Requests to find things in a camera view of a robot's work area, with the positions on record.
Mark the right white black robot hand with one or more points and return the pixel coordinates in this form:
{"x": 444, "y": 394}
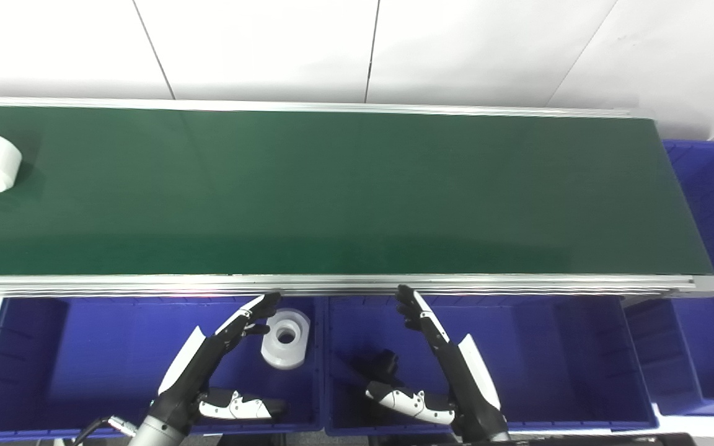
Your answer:
{"x": 465, "y": 384}

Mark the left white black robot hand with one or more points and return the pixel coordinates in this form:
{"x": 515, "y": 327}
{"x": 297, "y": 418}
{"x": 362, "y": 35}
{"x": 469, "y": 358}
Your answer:
{"x": 193, "y": 371}

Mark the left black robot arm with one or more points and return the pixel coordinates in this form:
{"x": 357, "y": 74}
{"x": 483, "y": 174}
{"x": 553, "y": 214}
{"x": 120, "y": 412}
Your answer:
{"x": 158, "y": 433}

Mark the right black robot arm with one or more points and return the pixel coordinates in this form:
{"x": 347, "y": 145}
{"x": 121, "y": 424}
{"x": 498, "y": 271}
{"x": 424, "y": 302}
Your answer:
{"x": 487, "y": 440}

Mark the green conveyor belt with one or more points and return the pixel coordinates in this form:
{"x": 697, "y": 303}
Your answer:
{"x": 357, "y": 192}

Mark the black plastic part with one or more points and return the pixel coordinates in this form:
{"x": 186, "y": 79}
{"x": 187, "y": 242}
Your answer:
{"x": 383, "y": 364}

